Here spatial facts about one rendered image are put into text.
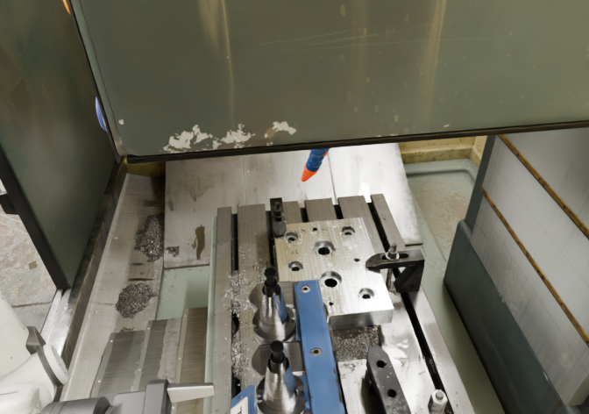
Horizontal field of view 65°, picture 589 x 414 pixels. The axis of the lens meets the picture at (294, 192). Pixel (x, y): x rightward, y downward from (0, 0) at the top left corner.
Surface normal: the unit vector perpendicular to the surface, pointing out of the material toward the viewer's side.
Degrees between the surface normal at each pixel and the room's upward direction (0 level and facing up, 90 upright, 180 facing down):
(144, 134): 90
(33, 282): 0
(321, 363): 0
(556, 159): 90
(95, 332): 17
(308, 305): 0
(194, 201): 24
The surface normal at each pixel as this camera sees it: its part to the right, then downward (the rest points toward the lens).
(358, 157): 0.02, -0.47
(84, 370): 0.27, -0.78
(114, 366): -0.04, -0.86
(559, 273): -0.99, 0.08
